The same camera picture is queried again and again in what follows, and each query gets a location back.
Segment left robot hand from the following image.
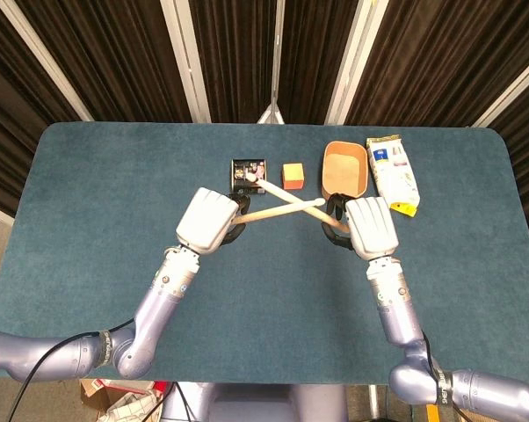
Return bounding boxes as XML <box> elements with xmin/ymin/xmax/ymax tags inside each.
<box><xmin>175</xmin><ymin>186</ymin><xmax>251</xmax><ymax>257</ymax></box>

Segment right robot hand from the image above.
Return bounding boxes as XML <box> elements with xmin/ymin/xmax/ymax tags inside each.
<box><xmin>320</xmin><ymin>194</ymin><xmax>401</xmax><ymax>260</ymax></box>

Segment plain wooden drumstick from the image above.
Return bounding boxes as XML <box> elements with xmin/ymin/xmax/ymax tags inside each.
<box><xmin>236</xmin><ymin>197</ymin><xmax>326</xmax><ymax>226</ymax></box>

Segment black-marked wooden drumstick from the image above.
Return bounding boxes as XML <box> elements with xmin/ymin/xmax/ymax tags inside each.
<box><xmin>245</xmin><ymin>171</ymin><xmax>351</xmax><ymax>234</ymax></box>

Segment white plastic food bag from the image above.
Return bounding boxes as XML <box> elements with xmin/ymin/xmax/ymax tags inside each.
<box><xmin>366</xmin><ymin>135</ymin><xmax>422</xmax><ymax>218</ymax></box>

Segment black food tin can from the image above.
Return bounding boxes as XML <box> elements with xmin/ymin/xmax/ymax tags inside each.
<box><xmin>229</xmin><ymin>158</ymin><xmax>268</xmax><ymax>196</ymax></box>

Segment brown paper bowl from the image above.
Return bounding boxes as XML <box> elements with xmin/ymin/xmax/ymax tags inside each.
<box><xmin>321</xmin><ymin>141</ymin><xmax>371</xmax><ymax>200</ymax></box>

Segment blue table cloth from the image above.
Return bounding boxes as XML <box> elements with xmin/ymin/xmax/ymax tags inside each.
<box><xmin>0</xmin><ymin>121</ymin><xmax>529</xmax><ymax>388</ymax></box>

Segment orange wooden cube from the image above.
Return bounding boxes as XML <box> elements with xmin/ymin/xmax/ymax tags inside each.
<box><xmin>281</xmin><ymin>163</ymin><xmax>306</xmax><ymax>191</ymax></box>

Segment dark brown curtain panel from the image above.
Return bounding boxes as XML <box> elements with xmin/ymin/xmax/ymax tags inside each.
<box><xmin>187</xmin><ymin>0</ymin><xmax>274</xmax><ymax>124</ymax></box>
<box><xmin>345</xmin><ymin>0</ymin><xmax>529</xmax><ymax>128</ymax></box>
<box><xmin>0</xmin><ymin>0</ymin><xmax>79</xmax><ymax>221</ymax></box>
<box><xmin>277</xmin><ymin>0</ymin><xmax>362</xmax><ymax>124</ymax></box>
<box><xmin>11</xmin><ymin>0</ymin><xmax>192</xmax><ymax>123</ymax></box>
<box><xmin>488</xmin><ymin>74</ymin><xmax>529</xmax><ymax>265</ymax></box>

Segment lavender robot torso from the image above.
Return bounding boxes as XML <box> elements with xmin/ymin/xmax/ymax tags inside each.
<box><xmin>161</xmin><ymin>381</ymin><xmax>382</xmax><ymax>422</ymax></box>

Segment cardboard boxes pile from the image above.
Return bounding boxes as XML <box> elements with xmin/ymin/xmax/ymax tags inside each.
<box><xmin>79</xmin><ymin>378</ymin><xmax>178</xmax><ymax>422</ymax></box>

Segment black velcro strap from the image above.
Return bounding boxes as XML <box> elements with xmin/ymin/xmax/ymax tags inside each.
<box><xmin>98</xmin><ymin>329</ymin><xmax>115</xmax><ymax>368</ymax></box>
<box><xmin>434</xmin><ymin>370</ymin><xmax>452</xmax><ymax>404</ymax></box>

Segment thin white frame post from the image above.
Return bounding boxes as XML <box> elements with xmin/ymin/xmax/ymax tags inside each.
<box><xmin>256</xmin><ymin>0</ymin><xmax>286</xmax><ymax>125</ymax></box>

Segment black cable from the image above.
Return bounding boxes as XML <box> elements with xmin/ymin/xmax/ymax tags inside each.
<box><xmin>11</xmin><ymin>320</ymin><xmax>136</xmax><ymax>422</ymax></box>

